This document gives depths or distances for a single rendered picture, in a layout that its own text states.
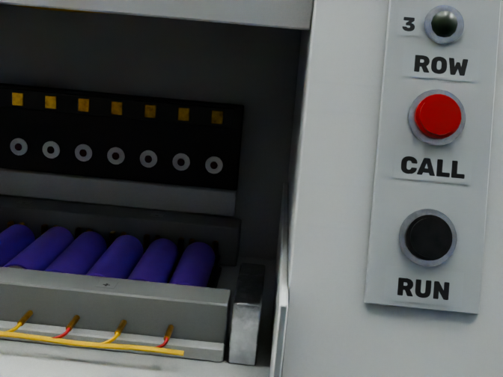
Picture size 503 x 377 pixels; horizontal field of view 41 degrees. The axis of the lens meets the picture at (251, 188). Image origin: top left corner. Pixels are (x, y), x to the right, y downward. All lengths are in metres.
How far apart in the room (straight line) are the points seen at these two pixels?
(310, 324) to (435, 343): 0.04
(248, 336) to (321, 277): 0.06
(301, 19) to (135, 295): 0.13
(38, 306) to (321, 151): 0.14
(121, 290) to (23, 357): 0.05
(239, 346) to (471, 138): 0.13
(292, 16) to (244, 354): 0.14
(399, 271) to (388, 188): 0.03
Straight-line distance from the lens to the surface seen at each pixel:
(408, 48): 0.25
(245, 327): 0.28
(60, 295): 0.30
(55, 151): 0.43
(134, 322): 0.30
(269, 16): 0.27
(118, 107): 0.42
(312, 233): 0.24
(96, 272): 0.33
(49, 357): 0.29
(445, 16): 0.25
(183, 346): 0.29
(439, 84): 0.25
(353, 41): 0.25
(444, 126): 0.24
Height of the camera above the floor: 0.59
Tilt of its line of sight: 4 degrees up
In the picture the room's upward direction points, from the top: 6 degrees clockwise
